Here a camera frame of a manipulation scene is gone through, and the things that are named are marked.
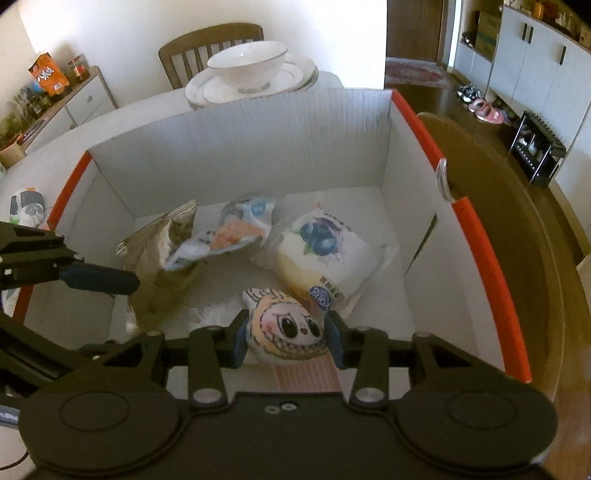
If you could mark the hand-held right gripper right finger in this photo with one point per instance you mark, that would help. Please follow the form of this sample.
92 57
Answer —
333 341

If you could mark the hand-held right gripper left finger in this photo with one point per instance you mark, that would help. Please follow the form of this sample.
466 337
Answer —
240 341

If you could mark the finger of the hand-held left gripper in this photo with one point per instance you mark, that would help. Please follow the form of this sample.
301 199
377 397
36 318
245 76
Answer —
106 280
32 350

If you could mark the cartoon face plush toy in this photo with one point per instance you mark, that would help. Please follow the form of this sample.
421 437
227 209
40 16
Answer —
286 327

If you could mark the silver foil snack bag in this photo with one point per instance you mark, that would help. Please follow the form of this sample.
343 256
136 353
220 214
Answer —
161 258

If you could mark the blueberry bread packet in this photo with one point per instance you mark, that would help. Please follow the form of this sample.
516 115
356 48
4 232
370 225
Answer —
323 249

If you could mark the red and white box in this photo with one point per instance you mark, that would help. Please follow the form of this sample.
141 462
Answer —
258 152

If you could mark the white printed plastic bag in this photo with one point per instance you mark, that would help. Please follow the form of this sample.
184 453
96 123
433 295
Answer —
27 205

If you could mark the woven plant basket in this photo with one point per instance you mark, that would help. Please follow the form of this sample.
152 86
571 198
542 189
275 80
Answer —
11 154

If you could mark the white sideboard cabinet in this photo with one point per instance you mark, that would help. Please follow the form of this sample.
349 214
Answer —
78 108

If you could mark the group of glass bottles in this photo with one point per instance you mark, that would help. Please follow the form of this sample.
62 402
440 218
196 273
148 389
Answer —
27 104

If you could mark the stack of white plates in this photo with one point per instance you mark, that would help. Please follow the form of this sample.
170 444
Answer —
203 92

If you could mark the orange snack bag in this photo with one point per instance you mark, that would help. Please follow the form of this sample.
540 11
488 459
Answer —
48 76

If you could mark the glass jar with red label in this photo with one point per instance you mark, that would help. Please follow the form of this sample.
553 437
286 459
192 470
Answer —
78 68

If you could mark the wooden chair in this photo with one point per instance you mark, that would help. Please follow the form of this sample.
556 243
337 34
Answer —
184 55

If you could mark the white porcelain bowl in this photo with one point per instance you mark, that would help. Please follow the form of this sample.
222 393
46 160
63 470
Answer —
247 64

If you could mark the pink slippers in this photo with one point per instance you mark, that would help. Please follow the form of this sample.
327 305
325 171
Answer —
487 111

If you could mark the patterned floor rug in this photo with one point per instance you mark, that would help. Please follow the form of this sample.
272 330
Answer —
418 73

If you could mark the black metal rack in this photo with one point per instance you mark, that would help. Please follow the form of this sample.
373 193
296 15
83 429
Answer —
538 147

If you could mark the dark shoes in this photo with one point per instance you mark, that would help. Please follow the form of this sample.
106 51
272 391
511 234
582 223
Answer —
468 93

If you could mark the brown wooden door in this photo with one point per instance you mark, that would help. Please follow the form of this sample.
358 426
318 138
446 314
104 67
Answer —
413 27

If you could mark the cardboard box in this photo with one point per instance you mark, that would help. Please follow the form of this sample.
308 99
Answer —
488 30

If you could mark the grey wall cabinet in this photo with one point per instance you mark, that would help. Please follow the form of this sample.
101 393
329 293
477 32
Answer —
531 60

